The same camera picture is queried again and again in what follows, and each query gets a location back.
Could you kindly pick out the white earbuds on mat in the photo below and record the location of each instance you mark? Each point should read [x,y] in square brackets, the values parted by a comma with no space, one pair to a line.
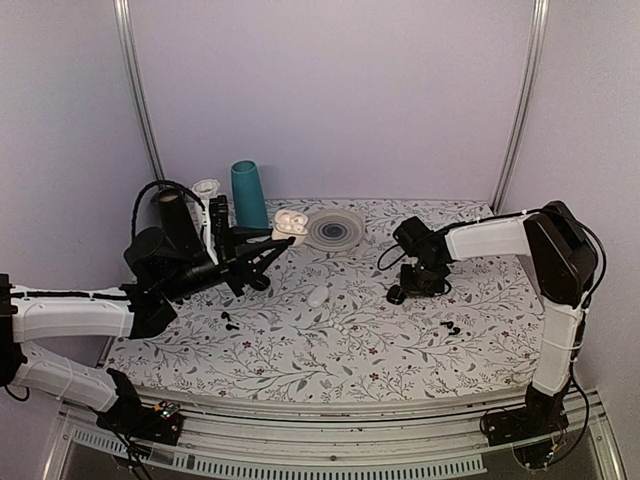
[340,328]

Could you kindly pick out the front aluminium rail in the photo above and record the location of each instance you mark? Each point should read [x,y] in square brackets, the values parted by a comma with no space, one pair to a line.
[446,438]

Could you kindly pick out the small white case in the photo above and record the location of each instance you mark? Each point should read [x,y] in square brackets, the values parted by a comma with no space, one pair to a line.
[290,224]

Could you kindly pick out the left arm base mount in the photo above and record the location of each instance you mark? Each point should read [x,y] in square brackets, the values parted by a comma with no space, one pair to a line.
[129,418]

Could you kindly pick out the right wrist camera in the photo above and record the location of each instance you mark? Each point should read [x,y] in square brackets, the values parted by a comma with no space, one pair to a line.
[409,235]

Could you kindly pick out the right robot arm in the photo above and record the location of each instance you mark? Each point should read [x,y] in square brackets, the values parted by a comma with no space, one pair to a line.
[569,264]

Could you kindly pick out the black earbud case left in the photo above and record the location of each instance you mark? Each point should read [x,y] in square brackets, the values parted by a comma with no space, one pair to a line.
[261,283]

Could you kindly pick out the right aluminium post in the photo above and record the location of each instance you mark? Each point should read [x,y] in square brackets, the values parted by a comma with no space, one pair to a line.
[534,53]

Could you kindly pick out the white ribbed plate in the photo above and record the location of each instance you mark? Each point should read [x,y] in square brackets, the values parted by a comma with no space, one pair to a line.
[335,230]

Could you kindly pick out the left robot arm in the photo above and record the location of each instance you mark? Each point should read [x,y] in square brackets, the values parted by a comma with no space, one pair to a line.
[170,265]

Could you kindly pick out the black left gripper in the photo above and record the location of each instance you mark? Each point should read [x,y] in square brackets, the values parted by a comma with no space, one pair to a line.
[240,263]

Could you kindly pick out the black earbud case right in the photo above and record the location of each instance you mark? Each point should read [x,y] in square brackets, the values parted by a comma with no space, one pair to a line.
[395,295]

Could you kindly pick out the white ribbed vase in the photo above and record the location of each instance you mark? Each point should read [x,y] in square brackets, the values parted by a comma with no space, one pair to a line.
[205,190]

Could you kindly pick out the left aluminium post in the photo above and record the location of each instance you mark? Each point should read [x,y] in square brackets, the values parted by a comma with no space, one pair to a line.
[124,25]

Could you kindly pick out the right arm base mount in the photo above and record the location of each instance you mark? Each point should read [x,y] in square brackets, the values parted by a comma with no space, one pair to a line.
[503,426]

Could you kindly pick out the black earbud case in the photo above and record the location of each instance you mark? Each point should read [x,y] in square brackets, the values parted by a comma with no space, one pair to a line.
[395,295]
[261,283]

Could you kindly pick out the black cylinder vase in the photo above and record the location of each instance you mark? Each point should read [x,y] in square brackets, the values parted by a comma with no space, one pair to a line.
[177,222]

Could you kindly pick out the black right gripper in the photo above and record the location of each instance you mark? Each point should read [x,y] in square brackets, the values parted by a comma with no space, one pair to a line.
[406,283]

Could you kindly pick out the aluminium post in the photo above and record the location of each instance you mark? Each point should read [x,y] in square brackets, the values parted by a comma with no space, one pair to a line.
[124,25]
[534,53]

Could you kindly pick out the white oval earbud case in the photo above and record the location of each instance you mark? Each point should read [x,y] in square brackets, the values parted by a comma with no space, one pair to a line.
[318,296]

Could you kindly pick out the teal vase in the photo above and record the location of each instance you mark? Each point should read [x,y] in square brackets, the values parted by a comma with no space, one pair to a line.
[248,197]

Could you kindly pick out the floral table mat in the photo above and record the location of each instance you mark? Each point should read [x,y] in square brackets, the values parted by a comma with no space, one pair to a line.
[286,351]

